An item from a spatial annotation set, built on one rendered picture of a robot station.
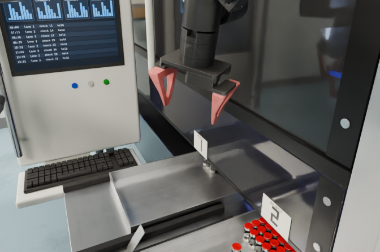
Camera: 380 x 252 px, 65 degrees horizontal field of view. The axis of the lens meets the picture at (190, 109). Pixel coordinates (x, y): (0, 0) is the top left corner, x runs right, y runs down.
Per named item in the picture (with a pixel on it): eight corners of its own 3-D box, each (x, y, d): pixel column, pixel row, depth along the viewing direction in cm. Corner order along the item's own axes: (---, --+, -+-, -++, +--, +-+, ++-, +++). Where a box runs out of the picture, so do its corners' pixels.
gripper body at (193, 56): (178, 58, 54) (182, 16, 50) (230, 74, 50) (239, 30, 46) (158, 68, 49) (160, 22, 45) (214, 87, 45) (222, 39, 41)
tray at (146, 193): (203, 157, 110) (203, 149, 109) (244, 199, 89) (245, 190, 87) (109, 181, 97) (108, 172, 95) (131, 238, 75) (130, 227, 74)
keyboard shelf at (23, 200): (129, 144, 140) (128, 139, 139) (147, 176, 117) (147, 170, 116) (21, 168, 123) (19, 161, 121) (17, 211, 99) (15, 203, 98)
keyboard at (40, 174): (128, 150, 130) (128, 145, 129) (137, 166, 118) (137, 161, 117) (25, 173, 114) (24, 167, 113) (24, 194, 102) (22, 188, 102)
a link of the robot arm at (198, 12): (177, -17, 42) (212, -10, 39) (204, -19, 47) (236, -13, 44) (173, 31, 45) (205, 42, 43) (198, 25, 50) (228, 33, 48)
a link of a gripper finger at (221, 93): (198, 105, 56) (204, 59, 51) (233, 118, 53) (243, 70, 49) (179, 121, 51) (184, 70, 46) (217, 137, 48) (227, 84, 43)
